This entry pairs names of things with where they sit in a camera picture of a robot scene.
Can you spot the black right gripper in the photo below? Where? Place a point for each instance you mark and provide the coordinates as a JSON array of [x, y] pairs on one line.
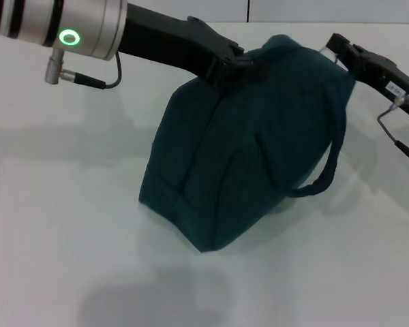
[[388, 81]]

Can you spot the dark teal insulated lunch bag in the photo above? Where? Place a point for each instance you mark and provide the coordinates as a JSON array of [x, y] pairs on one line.
[[245, 153]]

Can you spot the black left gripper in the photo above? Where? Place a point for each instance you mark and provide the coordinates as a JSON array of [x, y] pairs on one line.
[[167, 44]]

